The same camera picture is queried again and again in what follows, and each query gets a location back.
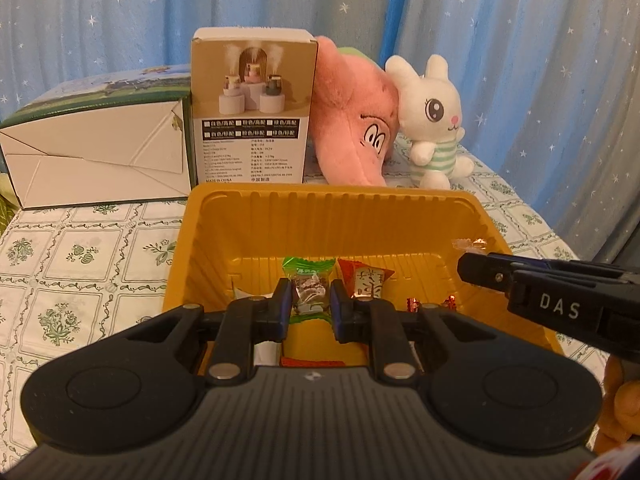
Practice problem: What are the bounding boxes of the person's right hand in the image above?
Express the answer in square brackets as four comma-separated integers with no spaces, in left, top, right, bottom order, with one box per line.
[595,357,640,456]

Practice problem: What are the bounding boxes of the orange plastic tray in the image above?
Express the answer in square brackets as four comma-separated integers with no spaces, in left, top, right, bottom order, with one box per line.
[162,182,568,377]

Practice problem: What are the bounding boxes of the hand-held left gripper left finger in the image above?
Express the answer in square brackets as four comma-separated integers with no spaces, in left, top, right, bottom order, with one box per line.
[117,278,292,387]

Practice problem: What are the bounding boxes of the pink plush toy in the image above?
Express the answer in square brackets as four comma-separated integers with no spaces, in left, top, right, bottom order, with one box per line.
[305,36,401,187]

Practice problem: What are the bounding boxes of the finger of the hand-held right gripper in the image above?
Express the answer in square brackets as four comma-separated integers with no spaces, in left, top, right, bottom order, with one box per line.
[457,251,526,301]

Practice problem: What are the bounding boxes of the white bunny plush toy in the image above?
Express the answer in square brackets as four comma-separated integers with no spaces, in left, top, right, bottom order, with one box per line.
[384,54,476,190]

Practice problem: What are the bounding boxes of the orange red candy packet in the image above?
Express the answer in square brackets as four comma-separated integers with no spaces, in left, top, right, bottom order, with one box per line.
[337,258,396,302]

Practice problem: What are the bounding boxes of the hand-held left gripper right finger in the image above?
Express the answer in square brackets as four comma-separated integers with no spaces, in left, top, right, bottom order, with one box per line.
[330,280,506,387]

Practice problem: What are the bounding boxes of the blue star-print curtain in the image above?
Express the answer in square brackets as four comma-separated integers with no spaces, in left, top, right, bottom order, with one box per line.
[0,0,640,266]

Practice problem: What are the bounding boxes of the brown humidifier product box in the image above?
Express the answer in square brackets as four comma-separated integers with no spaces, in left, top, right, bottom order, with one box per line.
[190,28,319,198]

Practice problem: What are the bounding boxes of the floral checked tablecloth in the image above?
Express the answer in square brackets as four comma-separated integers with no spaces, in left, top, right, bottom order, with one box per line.
[0,140,581,456]

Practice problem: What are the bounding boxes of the small green clear candy packet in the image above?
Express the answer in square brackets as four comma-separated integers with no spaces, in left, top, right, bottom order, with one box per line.
[281,256,337,317]

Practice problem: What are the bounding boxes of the white flat cardboard box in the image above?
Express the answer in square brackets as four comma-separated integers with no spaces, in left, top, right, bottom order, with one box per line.
[0,65,194,211]

